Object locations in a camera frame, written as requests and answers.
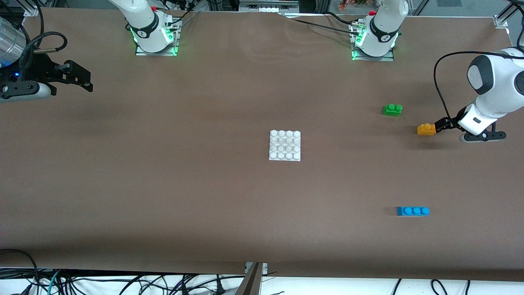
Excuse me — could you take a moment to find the white studded base plate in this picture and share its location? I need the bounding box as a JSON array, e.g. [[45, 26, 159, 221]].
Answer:
[[269, 129, 302, 162]]

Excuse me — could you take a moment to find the blue three-stud block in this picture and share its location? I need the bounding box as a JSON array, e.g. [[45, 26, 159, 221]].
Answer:
[[397, 206, 430, 217]]

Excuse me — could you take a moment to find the aluminium corner profile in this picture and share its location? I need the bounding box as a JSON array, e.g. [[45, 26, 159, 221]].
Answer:
[[493, 0, 524, 29]]

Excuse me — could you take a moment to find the white background rack unit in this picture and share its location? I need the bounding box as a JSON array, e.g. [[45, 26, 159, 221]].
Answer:
[[239, 0, 300, 13]]

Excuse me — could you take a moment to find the brown table cover sheet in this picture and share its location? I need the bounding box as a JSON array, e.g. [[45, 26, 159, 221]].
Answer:
[[0, 7, 524, 282]]

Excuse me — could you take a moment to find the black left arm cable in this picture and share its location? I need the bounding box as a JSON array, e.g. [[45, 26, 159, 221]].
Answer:
[[434, 51, 524, 123]]

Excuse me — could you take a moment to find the black base power cable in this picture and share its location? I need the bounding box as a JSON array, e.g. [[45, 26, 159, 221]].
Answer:
[[325, 11, 355, 25], [279, 13, 355, 32]]

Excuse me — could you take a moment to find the teal floor cable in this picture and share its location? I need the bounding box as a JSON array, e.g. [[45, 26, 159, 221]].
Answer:
[[46, 269, 63, 295]]

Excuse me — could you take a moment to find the metal clamp bracket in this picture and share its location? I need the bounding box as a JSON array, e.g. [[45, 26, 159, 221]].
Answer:
[[235, 262, 269, 295]]

